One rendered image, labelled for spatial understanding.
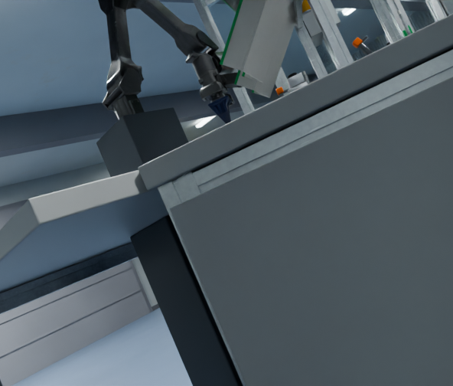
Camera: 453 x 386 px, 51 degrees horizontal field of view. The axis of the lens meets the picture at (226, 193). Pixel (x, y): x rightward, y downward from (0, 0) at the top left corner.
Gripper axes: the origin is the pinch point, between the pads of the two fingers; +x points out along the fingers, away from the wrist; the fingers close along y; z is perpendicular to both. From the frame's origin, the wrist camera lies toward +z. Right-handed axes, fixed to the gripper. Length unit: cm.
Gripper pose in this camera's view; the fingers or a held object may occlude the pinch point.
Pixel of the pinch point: (225, 113)
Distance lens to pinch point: 132.9
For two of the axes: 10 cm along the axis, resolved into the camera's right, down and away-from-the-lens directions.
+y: 1.9, 0.2, 9.8
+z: 9.0, -4.0, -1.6
